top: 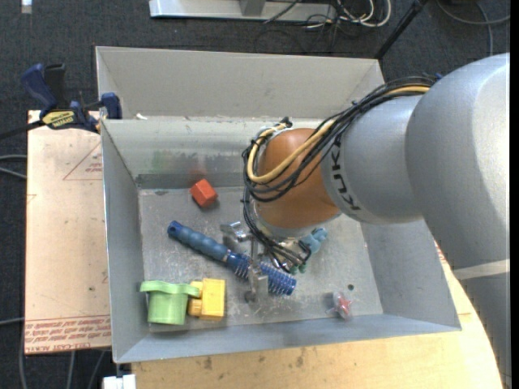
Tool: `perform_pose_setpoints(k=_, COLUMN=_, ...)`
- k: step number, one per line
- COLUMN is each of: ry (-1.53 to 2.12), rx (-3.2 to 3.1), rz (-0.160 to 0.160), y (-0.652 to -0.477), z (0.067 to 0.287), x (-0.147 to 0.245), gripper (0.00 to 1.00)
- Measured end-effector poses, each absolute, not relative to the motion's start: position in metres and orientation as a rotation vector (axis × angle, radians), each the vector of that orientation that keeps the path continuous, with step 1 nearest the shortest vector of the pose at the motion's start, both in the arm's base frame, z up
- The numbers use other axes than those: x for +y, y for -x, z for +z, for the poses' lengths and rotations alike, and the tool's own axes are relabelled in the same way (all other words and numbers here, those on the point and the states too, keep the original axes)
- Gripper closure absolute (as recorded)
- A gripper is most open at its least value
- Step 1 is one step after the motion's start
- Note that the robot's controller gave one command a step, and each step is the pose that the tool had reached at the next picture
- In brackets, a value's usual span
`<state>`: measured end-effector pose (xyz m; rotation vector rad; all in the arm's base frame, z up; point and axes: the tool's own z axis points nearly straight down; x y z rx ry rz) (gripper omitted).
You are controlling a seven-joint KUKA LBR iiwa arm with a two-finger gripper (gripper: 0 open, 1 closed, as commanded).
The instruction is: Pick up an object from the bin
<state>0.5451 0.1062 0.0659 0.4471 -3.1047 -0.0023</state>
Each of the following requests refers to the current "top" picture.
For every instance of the brown cardboard board, red print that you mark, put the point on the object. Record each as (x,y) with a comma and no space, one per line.
(61,237)

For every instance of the blue bottle brush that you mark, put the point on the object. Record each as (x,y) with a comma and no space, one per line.
(198,241)

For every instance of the light blue toy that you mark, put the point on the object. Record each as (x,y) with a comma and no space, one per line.
(316,239)

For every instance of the yellow toy block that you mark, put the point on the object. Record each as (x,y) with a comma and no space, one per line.
(213,298)

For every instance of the green plastic cup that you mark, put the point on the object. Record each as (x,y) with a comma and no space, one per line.
(166,304)

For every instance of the red and clear small toy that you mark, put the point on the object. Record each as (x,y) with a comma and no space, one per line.
(341,304)

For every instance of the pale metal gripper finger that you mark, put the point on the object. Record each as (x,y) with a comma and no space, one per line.
(258,283)
(232,229)

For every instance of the red house-shaped block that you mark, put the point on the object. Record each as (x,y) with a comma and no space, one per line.
(203,193)

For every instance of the grey metal bin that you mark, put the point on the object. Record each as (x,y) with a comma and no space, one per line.
(174,263)

